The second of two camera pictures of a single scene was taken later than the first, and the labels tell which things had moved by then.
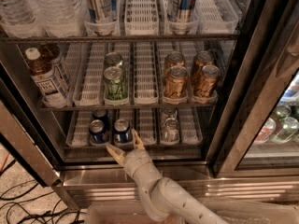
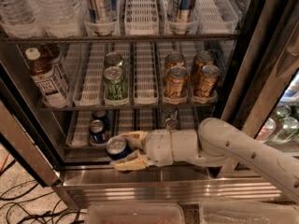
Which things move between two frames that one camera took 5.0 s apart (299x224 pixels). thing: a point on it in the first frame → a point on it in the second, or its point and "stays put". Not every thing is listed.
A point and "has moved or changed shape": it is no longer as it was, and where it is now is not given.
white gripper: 135,160 → 158,147
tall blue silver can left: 101,9 stays put
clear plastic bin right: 254,212 stays put
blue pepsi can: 121,135 has moved or changed shape
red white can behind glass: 266,131 stays put
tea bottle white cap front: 45,79 stays put
